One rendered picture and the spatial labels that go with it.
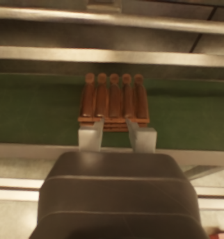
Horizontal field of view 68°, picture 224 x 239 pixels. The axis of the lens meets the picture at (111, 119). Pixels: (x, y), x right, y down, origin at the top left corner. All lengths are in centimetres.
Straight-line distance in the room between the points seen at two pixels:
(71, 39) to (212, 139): 35
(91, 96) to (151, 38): 21
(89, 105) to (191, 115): 18
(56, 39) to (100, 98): 22
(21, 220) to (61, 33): 85
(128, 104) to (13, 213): 88
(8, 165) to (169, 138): 94
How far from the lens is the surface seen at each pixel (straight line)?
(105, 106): 25
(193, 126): 32
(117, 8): 22
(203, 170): 48
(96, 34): 40
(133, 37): 41
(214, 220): 110
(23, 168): 105
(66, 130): 29
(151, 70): 35
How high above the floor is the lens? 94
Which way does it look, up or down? 61 degrees down
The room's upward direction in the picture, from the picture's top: 7 degrees clockwise
